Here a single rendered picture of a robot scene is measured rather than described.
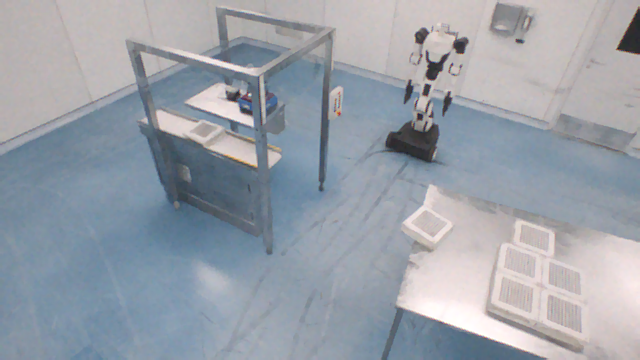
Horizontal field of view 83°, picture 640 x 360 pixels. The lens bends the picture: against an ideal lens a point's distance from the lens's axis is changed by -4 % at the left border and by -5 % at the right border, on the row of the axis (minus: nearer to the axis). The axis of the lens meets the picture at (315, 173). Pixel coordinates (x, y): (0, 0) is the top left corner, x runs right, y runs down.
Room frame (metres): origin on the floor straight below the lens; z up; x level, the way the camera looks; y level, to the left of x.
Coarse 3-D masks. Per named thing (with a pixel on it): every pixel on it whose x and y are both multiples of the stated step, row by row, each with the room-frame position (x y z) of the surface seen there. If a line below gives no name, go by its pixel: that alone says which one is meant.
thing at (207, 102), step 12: (216, 84) 2.67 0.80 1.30; (204, 96) 2.47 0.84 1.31; (216, 96) 2.48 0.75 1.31; (192, 108) 2.33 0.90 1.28; (204, 108) 2.30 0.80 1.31; (216, 108) 2.30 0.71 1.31; (228, 108) 2.31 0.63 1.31; (240, 108) 2.31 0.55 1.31; (228, 120) 2.18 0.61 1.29; (240, 120) 2.15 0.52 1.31; (252, 120) 2.16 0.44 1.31
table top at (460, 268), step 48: (432, 192) 2.06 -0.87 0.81; (480, 240) 1.61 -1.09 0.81; (576, 240) 1.63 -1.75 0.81; (624, 240) 1.64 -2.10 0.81; (432, 288) 1.24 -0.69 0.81; (480, 288) 1.24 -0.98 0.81; (624, 288) 1.26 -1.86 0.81; (480, 336) 0.96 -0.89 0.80; (528, 336) 0.96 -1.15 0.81; (624, 336) 0.96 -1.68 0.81
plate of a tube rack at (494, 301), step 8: (496, 272) 1.31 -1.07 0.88; (496, 280) 1.25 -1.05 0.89; (504, 280) 1.25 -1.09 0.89; (520, 280) 1.25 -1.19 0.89; (496, 288) 1.20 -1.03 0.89; (520, 288) 1.20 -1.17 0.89; (536, 288) 1.20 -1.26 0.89; (496, 296) 1.15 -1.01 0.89; (512, 296) 1.15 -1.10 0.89; (536, 296) 1.15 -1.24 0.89; (496, 304) 1.10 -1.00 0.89; (504, 304) 1.10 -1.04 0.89; (536, 304) 1.10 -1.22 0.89; (512, 312) 1.05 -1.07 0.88; (520, 312) 1.05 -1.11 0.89; (528, 312) 1.05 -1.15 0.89; (536, 312) 1.05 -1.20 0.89; (536, 320) 1.01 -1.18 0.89
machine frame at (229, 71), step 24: (288, 24) 3.10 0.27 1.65; (312, 24) 3.04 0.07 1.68; (144, 48) 2.50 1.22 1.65; (168, 48) 2.44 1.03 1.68; (144, 72) 2.61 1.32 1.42; (216, 72) 2.20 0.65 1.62; (240, 72) 2.11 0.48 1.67; (144, 96) 2.57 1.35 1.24; (264, 144) 2.08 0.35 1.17; (168, 168) 2.59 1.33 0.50; (264, 168) 2.06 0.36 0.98; (168, 192) 2.58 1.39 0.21; (264, 192) 2.06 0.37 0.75; (264, 216) 2.07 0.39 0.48; (264, 240) 2.08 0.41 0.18
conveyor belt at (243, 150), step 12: (144, 120) 2.80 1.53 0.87; (168, 120) 2.82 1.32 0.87; (180, 120) 2.82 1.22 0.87; (180, 132) 2.64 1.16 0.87; (216, 144) 2.48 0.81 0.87; (228, 144) 2.49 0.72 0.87; (240, 144) 2.49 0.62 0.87; (252, 144) 2.50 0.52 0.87; (240, 156) 2.33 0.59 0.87; (252, 156) 2.34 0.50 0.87; (276, 156) 2.35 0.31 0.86
